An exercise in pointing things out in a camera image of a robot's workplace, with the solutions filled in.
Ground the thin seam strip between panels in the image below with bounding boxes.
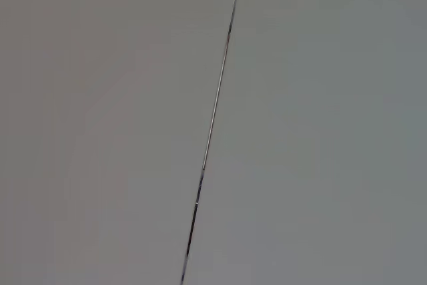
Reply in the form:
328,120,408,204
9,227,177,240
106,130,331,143
179,0,245,285

